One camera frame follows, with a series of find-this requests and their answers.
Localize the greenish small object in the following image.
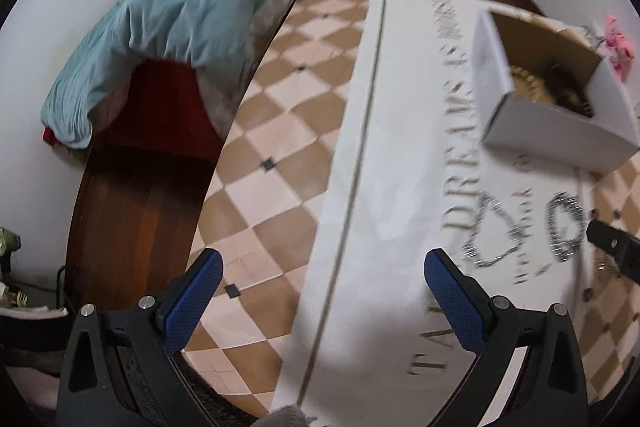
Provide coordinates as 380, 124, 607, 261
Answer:
0, 229, 22, 260

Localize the white cardboard box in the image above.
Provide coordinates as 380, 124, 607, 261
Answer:
472, 9, 640, 176

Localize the brown checkered tablecloth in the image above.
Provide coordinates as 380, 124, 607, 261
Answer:
177, 0, 640, 419

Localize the light blue blanket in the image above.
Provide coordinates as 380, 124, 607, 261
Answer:
40, 0, 355, 150

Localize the white printed table runner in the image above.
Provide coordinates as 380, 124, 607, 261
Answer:
270, 0, 601, 423

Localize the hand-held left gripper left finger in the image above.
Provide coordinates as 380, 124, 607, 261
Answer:
57, 248, 236, 427

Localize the dark beaded bracelet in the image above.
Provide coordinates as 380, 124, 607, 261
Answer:
544, 63, 596, 118

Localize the gold beaded bracelet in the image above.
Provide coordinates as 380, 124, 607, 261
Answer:
509, 64, 547, 102

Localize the pink hair accessory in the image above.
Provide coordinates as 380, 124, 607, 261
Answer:
602, 14, 637, 82

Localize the grey fuzzy cloth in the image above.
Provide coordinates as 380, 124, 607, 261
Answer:
267, 404, 307, 427

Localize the red cloth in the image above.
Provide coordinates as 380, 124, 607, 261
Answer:
42, 59, 223, 152

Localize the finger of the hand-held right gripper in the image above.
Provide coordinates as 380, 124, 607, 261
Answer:
586, 219, 640, 284

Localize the silver chain bracelet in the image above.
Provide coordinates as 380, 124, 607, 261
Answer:
461, 194, 527, 270
544, 191, 590, 264

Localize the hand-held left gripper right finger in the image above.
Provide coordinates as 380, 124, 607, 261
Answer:
423, 248, 589, 427

